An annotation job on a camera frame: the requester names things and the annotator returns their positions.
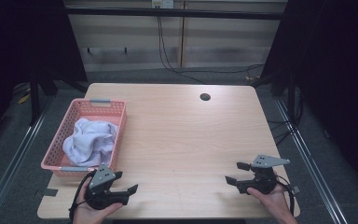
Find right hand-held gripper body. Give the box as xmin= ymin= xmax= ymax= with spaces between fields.
xmin=236 ymin=154 xmax=291 ymax=196

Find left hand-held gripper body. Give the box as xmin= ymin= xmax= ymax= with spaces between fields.
xmin=83 ymin=162 xmax=131 ymax=210

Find white towel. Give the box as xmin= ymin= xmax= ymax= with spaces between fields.
xmin=62 ymin=118 xmax=119 ymax=167

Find pink plastic basket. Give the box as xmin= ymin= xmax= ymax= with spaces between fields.
xmin=40 ymin=98 xmax=128 ymax=179

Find person's right hand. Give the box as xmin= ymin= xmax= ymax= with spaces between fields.
xmin=246 ymin=183 xmax=298 ymax=224

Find person's left hand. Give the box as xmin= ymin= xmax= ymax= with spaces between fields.
xmin=72 ymin=176 xmax=124 ymax=224

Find dark grey tape piece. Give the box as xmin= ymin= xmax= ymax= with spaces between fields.
xmin=41 ymin=188 xmax=59 ymax=198

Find black stand leg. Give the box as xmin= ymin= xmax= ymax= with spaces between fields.
xmin=287 ymin=71 xmax=296 ymax=125
xmin=29 ymin=71 xmax=42 ymax=127

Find yellow item on floor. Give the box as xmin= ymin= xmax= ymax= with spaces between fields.
xmin=18 ymin=92 xmax=32 ymax=105

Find black curtain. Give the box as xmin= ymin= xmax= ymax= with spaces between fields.
xmin=259 ymin=0 xmax=358 ymax=189
xmin=0 ymin=0 xmax=89 ymax=150

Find black horizontal bar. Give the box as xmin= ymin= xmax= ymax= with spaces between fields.
xmin=64 ymin=7 xmax=288 ymax=21

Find left hand-held gripper black cable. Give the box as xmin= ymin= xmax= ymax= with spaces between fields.
xmin=68 ymin=170 xmax=97 ymax=223

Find hand-held gripper black cable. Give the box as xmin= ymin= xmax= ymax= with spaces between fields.
xmin=68 ymin=170 xmax=97 ymax=223
xmin=274 ymin=175 xmax=296 ymax=217

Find right hand-held gripper black cable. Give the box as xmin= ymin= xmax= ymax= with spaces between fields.
xmin=274 ymin=175 xmax=296 ymax=217

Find metal floor rail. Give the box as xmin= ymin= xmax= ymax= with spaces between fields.
xmin=274 ymin=97 xmax=350 ymax=224
xmin=0 ymin=92 xmax=54 ymax=224

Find black floor cables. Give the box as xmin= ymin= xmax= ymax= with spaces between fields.
xmin=267 ymin=118 xmax=296 ymax=147

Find black power cable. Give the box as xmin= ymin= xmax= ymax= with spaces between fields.
xmin=157 ymin=15 xmax=207 ymax=85
xmin=158 ymin=15 xmax=266 ymax=75

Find white wall socket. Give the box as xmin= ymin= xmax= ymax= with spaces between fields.
xmin=151 ymin=0 xmax=175 ymax=9

